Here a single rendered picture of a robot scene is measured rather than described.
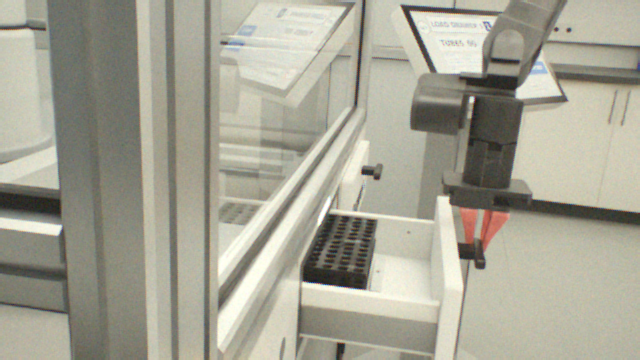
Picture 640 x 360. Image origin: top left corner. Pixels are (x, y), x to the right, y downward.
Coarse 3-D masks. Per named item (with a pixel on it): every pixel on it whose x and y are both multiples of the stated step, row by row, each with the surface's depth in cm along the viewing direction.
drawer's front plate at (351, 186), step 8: (360, 144) 110; (368, 144) 112; (360, 152) 104; (368, 152) 114; (352, 160) 98; (360, 160) 99; (352, 168) 93; (360, 168) 98; (344, 176) 89; (352, 176) 89; (360, 176) 100; (344, 184) 87; (352, 184) 87; (360, 184) 102; (344, 192) 88; (352, 192) 88; (344, 200) 88; (352, 200) 89; (360, 200) 107; (344, 208) 88
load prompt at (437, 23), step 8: (432, 16) 146; (440, 16) 148; (432, 24) 144; (440, 24) 146; (448, 24) 148; (456, 24) 150; (464, 24) 152; (472, 24) 154; (480, 24) 156; (488, 24) 158; (448, 32) 146; (456, 32) 148; (464, 32) 150; (472, 32) 152; (480, 32) 154; (488, 32) 156
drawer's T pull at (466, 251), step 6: (474, 240) 71; (480, 240) 71; (462, 246) 69; (468, 246) 69; (474, 246) 69; (480, 246) 69; (462, 252) 68; (468, 252) 68; (474, 252) 68; (480, 252) 67; (462, 258) 68; (468, 258) 68; (474, 258) 67; (480, 258) 66; (474, 264) 66; (480, 264) 65
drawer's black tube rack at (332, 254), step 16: (336, 224) 76; (352, 224) 77; (320, 240) 72; (336, 240) 71; (352, 240) 72; (320, 256) 66; (336, 256) 67; (352, 256) 67; (304, 272) 69; (320, 272) 64; (336, 272) 63; (368, 272) 70; (352, 288) 65
